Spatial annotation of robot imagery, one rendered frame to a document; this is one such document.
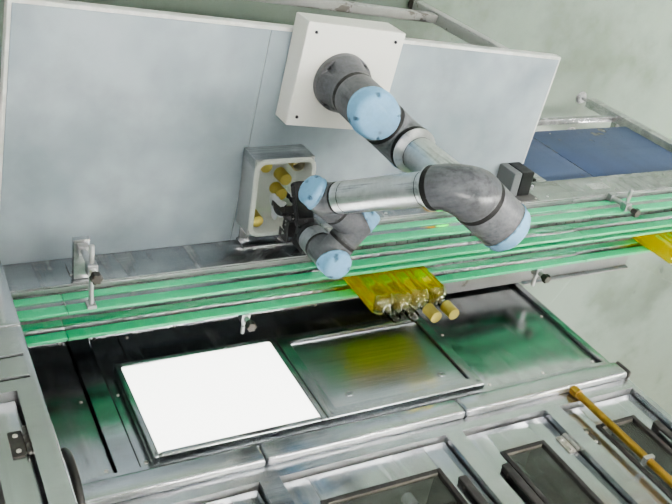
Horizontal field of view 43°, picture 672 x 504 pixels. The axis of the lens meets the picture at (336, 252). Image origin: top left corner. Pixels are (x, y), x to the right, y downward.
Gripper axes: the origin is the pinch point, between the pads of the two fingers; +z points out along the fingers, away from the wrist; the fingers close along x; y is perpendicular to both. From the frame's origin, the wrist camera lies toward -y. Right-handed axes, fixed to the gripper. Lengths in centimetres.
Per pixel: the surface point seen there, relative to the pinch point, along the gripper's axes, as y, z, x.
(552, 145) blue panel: 10, 35, 128
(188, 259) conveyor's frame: 15.8, -2.3, -25.4
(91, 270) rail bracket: 6, -17, -54
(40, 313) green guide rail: 17, -15, -65
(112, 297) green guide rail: 18, -12, -48
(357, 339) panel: 34.8, -23.9, 17.2
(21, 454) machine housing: 0, -77, -79
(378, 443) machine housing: 37, -60, 4
